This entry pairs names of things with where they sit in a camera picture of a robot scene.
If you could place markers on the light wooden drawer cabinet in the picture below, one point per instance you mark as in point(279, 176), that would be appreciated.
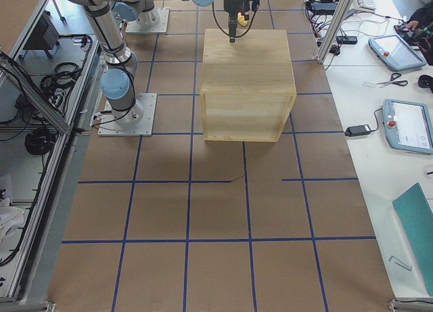
point(248, 87)

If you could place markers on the toy bread roll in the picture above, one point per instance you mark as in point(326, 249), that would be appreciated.
point(241, 19)

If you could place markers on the teach pendant far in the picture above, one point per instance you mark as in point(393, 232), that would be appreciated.
point(396, 53)

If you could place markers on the teach pendant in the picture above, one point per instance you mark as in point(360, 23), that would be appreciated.
point(407, 126)
point(396, 53)

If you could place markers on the black power adapter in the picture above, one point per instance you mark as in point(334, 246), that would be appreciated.
point(357, 130)

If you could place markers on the black scissors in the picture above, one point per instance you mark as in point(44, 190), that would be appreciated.
point(394, 80)

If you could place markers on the teach pendant near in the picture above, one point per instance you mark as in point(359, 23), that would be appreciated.
point(407, 126)

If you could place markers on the teal folder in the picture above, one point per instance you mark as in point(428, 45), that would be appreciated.
point(415, 215)

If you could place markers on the metal allen key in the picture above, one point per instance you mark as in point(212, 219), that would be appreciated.
point(400, 263)

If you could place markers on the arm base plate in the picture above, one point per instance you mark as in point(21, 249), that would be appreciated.
point(151, 22)
point(138, 121)

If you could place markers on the aluminium frame post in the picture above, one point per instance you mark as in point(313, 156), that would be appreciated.
point(335, 24)

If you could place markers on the aluminium side frame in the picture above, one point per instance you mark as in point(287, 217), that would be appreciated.
point(49, 57)

